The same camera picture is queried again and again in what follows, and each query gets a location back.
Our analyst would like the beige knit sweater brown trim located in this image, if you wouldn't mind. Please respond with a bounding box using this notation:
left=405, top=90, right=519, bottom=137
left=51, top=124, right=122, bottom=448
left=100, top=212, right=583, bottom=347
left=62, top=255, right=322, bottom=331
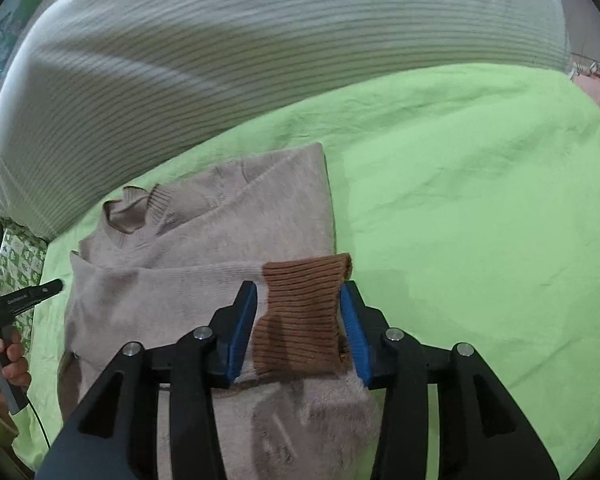
left=58, top=144, right=379, bottom=479

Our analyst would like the person's left hand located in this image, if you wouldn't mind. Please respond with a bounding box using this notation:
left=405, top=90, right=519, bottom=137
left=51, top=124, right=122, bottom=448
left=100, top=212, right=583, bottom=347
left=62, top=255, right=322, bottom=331
left=0, top=328, right=31, bottom=417

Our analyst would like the green white patterned pillow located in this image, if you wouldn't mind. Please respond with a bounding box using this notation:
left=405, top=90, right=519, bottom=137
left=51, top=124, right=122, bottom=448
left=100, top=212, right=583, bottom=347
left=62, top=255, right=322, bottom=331
left=0, top=216, right=48, bottom=356

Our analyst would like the light green bed sheet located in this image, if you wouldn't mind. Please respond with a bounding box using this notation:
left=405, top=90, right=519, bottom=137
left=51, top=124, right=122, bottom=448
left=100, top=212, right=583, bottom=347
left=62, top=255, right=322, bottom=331
left=43, top=64, right=600, bottom=478

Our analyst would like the white striped duvet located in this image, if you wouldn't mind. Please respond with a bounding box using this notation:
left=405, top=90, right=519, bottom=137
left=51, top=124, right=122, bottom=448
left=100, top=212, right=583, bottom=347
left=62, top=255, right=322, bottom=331
left=0, top=0, right=571, bottom=239

